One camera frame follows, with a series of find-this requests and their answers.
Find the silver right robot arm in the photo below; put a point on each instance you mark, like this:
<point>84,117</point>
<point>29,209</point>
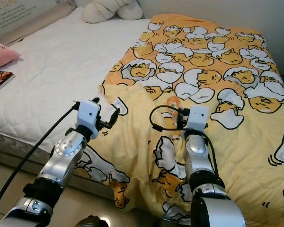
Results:
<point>203,165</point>

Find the small white plush pillow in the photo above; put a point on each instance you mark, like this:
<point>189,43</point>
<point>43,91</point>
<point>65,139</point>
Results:
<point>132,10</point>

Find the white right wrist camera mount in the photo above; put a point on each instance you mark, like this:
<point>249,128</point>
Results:
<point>197,118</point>

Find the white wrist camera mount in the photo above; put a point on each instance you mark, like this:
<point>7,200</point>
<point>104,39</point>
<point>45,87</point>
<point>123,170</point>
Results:
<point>197,118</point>
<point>87,116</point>

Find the yellow egg cartoon blanket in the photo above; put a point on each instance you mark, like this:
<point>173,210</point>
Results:
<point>208,61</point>

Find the robot left leg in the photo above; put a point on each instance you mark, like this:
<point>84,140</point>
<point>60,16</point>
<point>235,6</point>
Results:
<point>92,222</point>

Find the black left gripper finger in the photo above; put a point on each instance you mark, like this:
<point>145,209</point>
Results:
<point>115,116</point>
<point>94,100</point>

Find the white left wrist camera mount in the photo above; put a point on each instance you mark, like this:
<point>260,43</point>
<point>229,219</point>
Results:
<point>87,116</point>

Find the orange drink plastic bottle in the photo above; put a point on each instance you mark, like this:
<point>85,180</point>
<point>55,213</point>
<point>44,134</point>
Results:
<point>173,104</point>

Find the dark red cover book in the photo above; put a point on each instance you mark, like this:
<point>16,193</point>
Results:
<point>0,80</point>

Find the white quilted mattress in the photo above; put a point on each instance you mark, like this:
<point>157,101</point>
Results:
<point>66,71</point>

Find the pink pillow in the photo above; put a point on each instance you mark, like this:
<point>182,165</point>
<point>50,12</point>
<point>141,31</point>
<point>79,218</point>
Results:
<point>2,54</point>

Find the beige padded headboard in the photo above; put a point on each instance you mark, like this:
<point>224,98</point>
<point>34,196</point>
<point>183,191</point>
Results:
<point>38,23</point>

